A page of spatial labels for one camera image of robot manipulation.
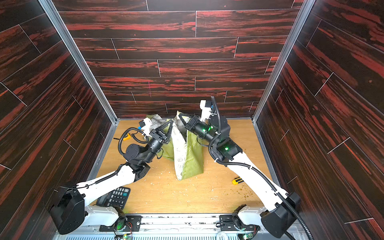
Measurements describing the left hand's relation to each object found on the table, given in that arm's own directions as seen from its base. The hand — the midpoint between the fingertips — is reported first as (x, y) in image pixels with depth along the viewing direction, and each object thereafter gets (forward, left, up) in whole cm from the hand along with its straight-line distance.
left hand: (173, 123), depth 60 cm
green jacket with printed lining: (-2, -4, -17) cm, 17 cm away
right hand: (+4, -3, +2) cm, 6 cm away
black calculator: (-17, +32, -40) cm, 54 cm away
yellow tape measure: (+25, +40, -40) cm, 62 cm away
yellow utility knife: (-7, -34, -40) cm, 54 cm away
